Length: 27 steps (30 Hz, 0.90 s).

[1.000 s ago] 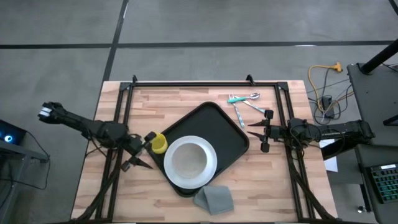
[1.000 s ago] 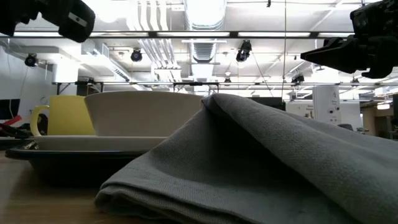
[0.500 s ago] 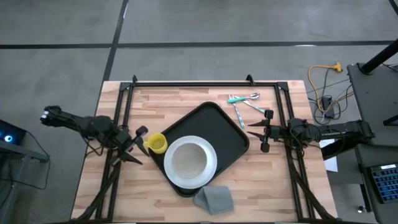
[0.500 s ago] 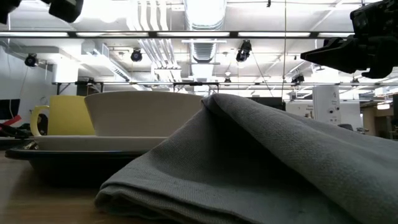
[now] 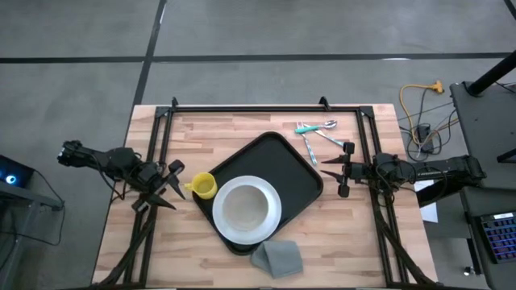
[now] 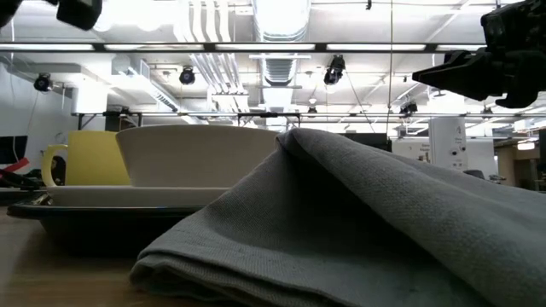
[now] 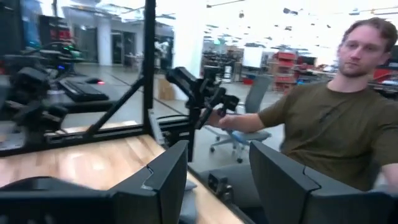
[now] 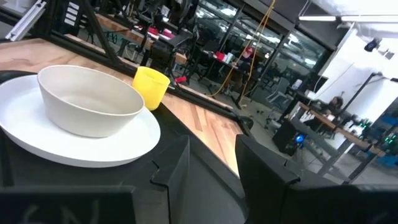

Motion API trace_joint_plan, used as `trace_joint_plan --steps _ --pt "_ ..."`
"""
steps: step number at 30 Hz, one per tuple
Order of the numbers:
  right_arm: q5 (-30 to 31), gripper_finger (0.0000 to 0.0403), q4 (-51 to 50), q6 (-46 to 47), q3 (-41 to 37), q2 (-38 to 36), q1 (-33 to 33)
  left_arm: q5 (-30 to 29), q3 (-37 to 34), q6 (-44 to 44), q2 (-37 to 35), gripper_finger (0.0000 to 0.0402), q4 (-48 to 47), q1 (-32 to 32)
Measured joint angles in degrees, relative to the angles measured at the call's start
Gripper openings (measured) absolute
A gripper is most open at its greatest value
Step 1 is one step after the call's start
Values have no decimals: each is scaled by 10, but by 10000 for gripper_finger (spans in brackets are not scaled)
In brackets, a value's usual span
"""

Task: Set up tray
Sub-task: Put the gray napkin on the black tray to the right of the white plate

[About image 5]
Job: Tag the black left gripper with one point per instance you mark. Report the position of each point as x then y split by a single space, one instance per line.
151 177

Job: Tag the white round plate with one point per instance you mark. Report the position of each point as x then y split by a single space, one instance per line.
219 225

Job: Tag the grey side table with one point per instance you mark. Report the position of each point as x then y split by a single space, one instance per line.
32 199

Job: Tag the black power adapter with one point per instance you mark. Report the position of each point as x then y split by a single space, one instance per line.
424 133

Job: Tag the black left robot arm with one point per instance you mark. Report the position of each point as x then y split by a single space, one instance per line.
113 161

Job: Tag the white paper sheet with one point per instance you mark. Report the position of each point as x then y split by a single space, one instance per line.
430 211

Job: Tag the black computer blue light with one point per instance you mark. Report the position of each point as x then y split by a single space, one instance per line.
12 173

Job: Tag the black slanted pole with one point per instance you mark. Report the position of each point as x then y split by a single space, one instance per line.
492 74

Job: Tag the yellow plastic mug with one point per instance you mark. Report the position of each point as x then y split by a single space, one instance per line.
203 186

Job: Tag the small metal caster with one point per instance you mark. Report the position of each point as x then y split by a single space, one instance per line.
467 271

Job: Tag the black backlit keyboard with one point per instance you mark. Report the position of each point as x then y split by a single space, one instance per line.
502 237

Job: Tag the beige bowl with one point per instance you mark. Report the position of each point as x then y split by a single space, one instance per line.
246 207

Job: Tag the black plastic tray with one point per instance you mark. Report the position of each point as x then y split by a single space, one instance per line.
290 169

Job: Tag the dark grey desk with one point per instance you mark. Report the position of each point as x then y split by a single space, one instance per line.
492 121

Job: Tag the grey cloth napkin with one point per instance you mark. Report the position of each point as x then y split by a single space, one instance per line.
278 258

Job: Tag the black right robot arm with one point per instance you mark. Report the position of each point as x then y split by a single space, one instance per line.
443 173

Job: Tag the black aluminium table frame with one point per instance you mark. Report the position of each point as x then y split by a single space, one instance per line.
262 109

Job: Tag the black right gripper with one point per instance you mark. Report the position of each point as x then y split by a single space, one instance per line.
360 171

